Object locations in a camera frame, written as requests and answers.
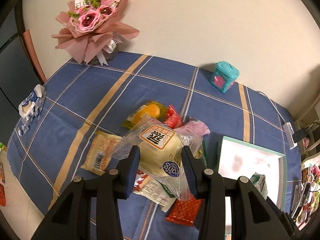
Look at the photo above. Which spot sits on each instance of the pink snack packet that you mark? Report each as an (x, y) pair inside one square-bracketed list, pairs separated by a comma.
[(193, 127)]

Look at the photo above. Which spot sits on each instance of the green pea cracker packet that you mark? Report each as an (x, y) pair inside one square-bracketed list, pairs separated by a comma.
[(201, 153)]

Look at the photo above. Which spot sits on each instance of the blue plaid tablecloth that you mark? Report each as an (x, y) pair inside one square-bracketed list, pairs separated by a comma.
[(82, 100)]

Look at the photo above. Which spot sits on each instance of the white tray with green rim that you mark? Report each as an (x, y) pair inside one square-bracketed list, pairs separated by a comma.
[(238, 158)]

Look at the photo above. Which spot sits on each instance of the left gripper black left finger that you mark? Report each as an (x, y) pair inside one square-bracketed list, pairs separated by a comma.
[(70, 216)]

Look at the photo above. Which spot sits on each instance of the white power strip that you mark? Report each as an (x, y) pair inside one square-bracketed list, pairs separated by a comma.
[(288, 130)]

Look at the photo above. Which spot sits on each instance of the red candy snack packet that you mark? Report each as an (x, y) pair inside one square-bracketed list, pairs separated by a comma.
[(172, 118)]

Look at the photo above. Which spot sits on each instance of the black power adapter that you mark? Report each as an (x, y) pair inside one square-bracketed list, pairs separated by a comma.
[(299, 135)]

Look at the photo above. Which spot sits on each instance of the orange cake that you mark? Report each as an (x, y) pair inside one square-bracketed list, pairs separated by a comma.
[(151, 108)]

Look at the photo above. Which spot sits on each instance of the red milk biscuit packet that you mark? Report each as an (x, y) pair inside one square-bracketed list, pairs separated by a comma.
[(184, 212)]

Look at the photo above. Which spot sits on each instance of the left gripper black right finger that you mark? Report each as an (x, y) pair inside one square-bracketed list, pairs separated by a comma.
[(253, 217)]

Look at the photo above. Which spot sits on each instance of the pile of colourful trinkets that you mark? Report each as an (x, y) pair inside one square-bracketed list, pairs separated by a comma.
[(305, 202)]

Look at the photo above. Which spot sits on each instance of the white red-print snack packet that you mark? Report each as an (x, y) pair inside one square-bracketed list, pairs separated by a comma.
[(153, 190)]

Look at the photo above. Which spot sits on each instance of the cream bun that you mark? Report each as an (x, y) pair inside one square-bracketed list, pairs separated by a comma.
[(160, 153)]

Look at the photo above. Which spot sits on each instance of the blue white tissue pack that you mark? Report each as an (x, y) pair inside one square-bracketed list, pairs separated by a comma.
[(31, 108)]

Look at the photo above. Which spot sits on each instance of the teal toy house box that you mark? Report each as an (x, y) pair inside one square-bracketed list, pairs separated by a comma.
[(224, 76)]

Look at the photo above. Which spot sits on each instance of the beige bread packet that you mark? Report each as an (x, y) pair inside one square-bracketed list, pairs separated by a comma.
[(100, 152)]

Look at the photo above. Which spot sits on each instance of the pink flower bouquet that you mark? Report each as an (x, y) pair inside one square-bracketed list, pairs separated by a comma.
[(93, 29)]

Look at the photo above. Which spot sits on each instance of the green biscuit packet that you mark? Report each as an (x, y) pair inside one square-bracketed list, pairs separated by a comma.
[(259, 181)]

